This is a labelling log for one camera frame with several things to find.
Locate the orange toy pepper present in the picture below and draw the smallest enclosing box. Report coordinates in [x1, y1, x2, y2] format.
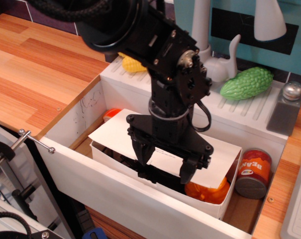
[185, 177, 230, 204]

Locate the white toy faucet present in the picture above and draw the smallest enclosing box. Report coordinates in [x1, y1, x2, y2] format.
[191, 0, 242, 83]

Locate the black braided cable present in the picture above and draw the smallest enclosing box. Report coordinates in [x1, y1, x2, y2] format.
[25, 0, 108, 23]

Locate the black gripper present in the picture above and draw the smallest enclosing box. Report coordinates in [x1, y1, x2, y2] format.
[126, 114, 213, 184]

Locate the white cardboard box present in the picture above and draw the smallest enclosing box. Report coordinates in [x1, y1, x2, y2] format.
[88, 108, 243, 220]

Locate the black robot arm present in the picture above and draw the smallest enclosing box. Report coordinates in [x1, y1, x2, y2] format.
[76, 0, 213, 184]

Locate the white toy sink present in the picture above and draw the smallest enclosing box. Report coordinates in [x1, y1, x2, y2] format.
[36, 56, 294, 236]

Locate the orange toy bottle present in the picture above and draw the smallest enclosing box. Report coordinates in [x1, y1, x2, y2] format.
[102, 108, 122, 122]

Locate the teal toy oven panel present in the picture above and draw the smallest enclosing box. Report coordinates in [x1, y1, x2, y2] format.
[174, 0, 301, 75]

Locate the white lamp shade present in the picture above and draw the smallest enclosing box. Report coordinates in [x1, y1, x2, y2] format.
[254, 0, 287, 42]

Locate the green toy bitter gourd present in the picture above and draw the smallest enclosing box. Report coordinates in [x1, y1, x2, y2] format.
[220, 67, 274, 100]

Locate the red beans can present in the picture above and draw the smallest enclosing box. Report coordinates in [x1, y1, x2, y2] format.
[235, 148, 272, 199]

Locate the grey salt shaker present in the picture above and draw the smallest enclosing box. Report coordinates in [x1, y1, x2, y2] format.
[266, 81, 301, 136]

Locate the metal table clamp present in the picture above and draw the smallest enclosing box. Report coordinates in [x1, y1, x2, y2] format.
[0, 129, 55, 167]

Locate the yellow toy corn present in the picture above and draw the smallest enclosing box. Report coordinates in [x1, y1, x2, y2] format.
[118, 52, 147, 73]

